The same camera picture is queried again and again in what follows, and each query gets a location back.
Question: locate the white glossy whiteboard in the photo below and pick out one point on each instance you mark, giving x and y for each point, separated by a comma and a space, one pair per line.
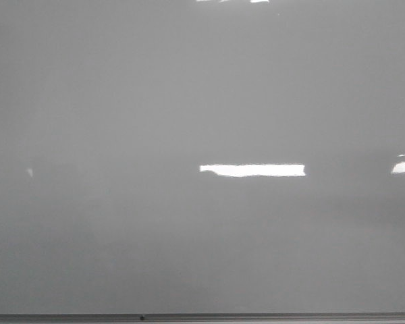
202, 156

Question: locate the grey aluminium whiteboard frame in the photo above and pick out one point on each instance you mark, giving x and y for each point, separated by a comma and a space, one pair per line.
390, 317

